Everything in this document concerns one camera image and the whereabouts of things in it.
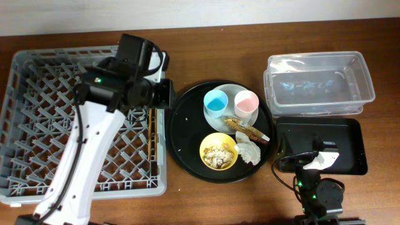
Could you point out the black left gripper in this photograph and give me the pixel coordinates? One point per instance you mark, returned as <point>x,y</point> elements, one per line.
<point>167,94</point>

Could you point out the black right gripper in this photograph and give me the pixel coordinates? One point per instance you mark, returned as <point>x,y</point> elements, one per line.
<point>297,164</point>

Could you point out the white tissue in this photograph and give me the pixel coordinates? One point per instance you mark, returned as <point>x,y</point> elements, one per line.
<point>247,149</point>

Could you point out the light blue plastic cup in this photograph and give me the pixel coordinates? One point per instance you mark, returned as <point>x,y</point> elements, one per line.
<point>215,102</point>

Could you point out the wooden chopstick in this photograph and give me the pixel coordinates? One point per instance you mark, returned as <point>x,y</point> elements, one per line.
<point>154,123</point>
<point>149,134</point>

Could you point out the white round plate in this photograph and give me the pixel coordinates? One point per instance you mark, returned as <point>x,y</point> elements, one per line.
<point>228,104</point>

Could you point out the gold brown snack wrapper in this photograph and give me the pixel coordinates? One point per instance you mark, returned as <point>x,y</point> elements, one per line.
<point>250,131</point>

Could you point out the pink plastic cup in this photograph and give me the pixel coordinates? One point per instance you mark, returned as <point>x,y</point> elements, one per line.
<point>245,103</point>

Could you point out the yellow bowl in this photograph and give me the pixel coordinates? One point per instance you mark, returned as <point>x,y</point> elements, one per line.
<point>217,138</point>

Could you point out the rice and peanut food scraps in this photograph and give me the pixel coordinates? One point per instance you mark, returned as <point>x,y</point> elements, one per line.
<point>218,156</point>

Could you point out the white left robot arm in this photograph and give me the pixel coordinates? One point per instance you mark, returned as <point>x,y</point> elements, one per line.
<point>103,98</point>

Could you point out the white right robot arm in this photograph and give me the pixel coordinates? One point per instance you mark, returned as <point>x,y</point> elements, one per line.
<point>321,198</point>

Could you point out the clear plastic waste bin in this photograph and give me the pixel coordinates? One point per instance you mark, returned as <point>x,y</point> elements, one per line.
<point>318,84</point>

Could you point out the grey plastic dishwasher rack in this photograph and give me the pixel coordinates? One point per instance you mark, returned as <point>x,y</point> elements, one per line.
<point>37,116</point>

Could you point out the black rectangular tray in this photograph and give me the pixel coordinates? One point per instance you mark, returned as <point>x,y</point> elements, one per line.
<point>344,132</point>

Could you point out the round black serving tray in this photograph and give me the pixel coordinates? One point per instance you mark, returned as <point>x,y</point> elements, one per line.
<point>187,127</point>

